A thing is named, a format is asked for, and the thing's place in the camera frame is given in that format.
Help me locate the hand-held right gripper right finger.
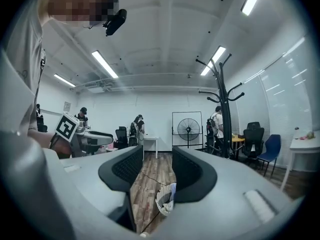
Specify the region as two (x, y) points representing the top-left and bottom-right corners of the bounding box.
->
(171, 145), (305, 235)

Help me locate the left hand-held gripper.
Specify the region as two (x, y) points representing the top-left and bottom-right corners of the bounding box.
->
(51, 111), (114, 158)

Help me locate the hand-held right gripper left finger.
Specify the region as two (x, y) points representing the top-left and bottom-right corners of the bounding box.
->
(59, 144), (144, 233)

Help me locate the white laundry basket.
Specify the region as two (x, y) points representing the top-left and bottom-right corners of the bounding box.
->
(155, 182), (177, 216)

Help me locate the person's left forearm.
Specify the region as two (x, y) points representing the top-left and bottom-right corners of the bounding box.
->
(26, 128), (74, 160)

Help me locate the black office chair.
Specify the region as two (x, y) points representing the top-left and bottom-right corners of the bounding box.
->
(241, 121), (266, 165)
(114, 126), (129, 150)

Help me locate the white desk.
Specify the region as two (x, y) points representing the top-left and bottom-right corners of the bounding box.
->
(143, 136), (160, 160)

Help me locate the black standing fan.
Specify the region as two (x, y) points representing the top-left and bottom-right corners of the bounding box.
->
(177, 117), (201, 149)

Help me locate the yellow round table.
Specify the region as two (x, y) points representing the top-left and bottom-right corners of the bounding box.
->
(230, 135), (246, 160)

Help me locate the black coat rack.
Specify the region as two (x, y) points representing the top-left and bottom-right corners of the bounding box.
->
(195, 52), (246, 160)

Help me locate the blue plastic chair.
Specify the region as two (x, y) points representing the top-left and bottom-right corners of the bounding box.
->
(256, 134), (282, 178)

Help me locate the white table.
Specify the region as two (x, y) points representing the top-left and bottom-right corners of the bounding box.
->
(279, 133), (320, 193)

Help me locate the person's head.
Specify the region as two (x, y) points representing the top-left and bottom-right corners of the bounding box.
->
(37, 0), (121, 29)

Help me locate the black floor cable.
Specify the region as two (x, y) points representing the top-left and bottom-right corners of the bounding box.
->
(140, 171), (167, 186)

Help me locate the black head-worn camera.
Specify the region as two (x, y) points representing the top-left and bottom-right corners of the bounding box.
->
(101, 8), (128, 37)

